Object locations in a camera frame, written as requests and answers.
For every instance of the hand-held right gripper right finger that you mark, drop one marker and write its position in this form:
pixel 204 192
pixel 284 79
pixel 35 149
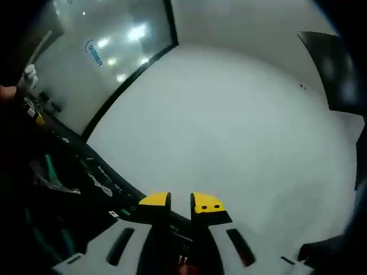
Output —
pixel 225 252

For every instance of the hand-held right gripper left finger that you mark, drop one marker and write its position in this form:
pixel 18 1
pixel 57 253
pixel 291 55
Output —
pixel 97 252

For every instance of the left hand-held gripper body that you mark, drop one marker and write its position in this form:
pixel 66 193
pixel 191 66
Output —
pixel 28 76

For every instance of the row of screwdriver bits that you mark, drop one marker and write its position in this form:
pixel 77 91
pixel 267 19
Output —
pixel 183 253

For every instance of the black toolbox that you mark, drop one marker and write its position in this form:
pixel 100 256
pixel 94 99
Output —
pixel 86 206

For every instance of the person's right hand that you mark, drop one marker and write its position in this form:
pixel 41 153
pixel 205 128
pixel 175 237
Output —
pixel 186 270

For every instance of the black glass wall frame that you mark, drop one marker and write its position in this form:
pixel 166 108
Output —
pixel 171 23

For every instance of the large black wall screen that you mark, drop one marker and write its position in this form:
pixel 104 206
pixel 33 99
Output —
pixel 335 74

